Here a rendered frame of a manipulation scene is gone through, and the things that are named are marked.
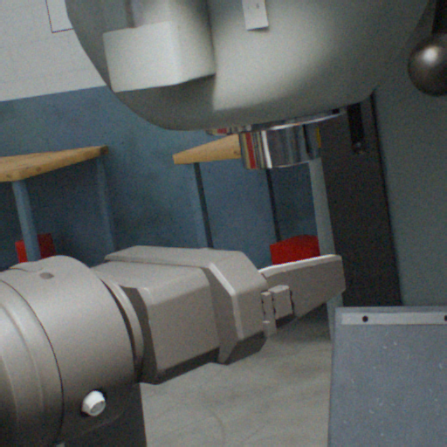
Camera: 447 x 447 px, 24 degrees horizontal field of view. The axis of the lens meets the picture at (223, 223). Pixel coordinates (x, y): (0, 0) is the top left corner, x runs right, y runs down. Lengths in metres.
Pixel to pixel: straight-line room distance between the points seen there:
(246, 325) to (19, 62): 5.75
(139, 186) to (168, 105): 5.31
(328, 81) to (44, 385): 0.21
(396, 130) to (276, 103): 0.46
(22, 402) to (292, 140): 0.23
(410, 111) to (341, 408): 0.29
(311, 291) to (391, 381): 0.47
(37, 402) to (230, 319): 0.11
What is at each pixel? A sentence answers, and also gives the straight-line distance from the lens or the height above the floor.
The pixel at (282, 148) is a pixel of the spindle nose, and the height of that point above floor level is 1.29.
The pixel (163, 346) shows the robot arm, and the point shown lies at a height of 1.22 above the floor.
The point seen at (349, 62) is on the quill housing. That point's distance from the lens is 0.55.
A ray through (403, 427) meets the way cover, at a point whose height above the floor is 0.98.
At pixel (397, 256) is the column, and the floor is 1.13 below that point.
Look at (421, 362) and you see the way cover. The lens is 1.02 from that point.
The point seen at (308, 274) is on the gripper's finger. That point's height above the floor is 1.23.
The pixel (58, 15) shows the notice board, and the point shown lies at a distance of 6.04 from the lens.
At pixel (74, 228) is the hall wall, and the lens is 6.20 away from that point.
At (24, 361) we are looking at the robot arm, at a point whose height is 1.23.
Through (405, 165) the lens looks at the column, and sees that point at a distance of 1.00.
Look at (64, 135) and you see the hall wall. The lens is 6.11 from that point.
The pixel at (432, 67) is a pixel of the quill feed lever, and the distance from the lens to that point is 0.50.
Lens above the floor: 1.36
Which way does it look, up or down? 10 degrees down
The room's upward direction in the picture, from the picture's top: 10 degrees counter-clockwise
